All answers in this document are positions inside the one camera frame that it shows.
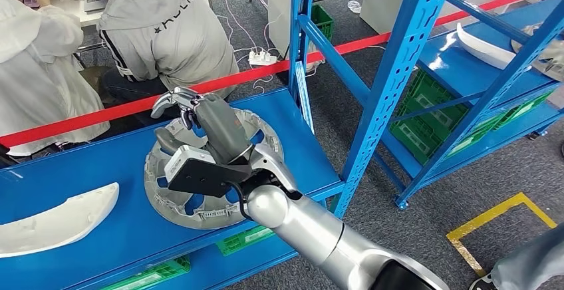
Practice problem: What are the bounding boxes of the white power cable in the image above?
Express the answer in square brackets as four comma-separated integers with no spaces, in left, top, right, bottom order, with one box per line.
[210,0,265,53]

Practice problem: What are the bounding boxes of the green plastic crate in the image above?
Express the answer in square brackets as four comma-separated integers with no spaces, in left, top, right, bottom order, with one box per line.
[403,69,472,124]
[101,255,192,290]
[390,116,492,166]
[489,107,536,131]
[215,225,276,257]
[513,90,555,117]
[310,3,335,42]

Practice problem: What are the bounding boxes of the white curved plastic part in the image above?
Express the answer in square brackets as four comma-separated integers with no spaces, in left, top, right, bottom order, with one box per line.
[456,23,532,72]
[0,182,120,259]

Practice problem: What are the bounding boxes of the white power strip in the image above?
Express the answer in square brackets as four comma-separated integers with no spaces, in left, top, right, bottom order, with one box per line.
[247,49,279,67]

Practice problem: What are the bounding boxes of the blue metal shelf rack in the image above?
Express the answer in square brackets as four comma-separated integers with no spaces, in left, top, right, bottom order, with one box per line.
[0,0,459,290]
[380,0,564,210]

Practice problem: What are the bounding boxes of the person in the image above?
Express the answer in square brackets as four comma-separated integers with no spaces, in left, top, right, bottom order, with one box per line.
[468,223,564,290]
[81,0,240,104]
[0,0,111,166]

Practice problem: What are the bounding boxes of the red barrier belt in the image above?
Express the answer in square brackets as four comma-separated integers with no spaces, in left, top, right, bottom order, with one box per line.
[0,0,564,149]

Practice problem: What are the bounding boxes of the grey plastic wheel cover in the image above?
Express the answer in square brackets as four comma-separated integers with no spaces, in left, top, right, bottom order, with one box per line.
[511,23,564,82]
[143,107,285,231]

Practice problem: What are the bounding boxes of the pale wrist camera, black bracket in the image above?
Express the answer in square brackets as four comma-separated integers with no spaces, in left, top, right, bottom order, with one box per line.
[164,144,254,200]

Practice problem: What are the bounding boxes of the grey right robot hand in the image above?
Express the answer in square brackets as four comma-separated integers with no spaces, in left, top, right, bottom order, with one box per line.
[150,86,255,166]

